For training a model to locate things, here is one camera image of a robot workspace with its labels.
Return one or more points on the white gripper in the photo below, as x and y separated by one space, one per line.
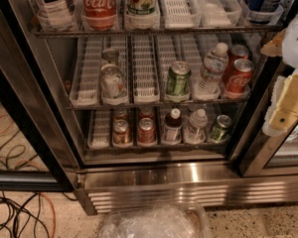
296 45

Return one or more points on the red coke can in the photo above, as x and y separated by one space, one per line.
239 76
234 53

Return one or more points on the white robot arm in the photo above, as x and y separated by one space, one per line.
290 44

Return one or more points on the middle shelf water bottle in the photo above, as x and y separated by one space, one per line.
215 63

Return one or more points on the shelf water bottle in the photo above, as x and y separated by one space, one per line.
195 129
215 63

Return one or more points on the green can bottom shelf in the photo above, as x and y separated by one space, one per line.
220 127

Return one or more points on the green soda can middle shelf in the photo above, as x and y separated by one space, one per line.
178 79

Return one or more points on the bottom shelf water bottle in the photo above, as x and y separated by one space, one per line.
195 129

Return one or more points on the rear red can bottom shelf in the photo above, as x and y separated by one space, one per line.
146 112

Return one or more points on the red can shelf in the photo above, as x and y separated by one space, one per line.
146 112
146 131

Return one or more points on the front red can bottom shelf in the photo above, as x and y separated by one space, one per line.
146 131

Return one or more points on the stainless steel fridge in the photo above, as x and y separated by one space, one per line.
132 103

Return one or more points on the rear gold can bottom shelf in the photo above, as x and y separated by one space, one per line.
120 114

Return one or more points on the gold can shelf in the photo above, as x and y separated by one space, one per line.
120 114
121 132

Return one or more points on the front white soda can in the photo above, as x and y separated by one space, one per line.
112 82

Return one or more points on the white soda can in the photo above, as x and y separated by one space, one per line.
112 82
110 55

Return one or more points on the front gold can bottom shelf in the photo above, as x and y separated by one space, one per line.
121 132

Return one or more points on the rear white soda can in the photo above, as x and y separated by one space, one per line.
110 55

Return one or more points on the dark juice bottle white cap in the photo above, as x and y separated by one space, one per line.
172 126

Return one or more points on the clear plastic bin with bag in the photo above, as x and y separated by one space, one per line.
161 220

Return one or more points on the large coca-cola bottle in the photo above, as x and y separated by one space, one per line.
99 14

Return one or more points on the tea bottle white label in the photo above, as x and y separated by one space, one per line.
56 15

